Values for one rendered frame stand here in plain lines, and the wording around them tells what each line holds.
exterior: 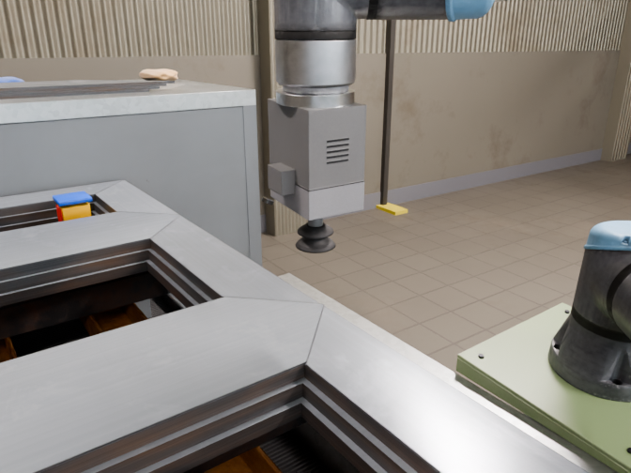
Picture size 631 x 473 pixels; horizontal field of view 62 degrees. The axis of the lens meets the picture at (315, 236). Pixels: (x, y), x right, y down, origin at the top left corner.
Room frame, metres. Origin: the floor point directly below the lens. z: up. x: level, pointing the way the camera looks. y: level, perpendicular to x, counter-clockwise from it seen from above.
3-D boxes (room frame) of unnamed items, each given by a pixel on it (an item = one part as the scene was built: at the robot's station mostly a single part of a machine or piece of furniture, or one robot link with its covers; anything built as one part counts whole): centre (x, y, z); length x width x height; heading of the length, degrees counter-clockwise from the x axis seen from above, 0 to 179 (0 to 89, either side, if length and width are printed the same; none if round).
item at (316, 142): (0.52, 0.01, 1.07); 0.10 x 0.09 x 0.16; 120
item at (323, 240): (0.53, 0.00, 0.98); 0.04 x 0.04 x 0.02
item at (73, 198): (0.99, 0.47, 0.88); 0.06 x 0.06 x 0.02; 36
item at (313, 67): (0.52, 0.00, 1.15); 0.08 x 0.08 x 0.05
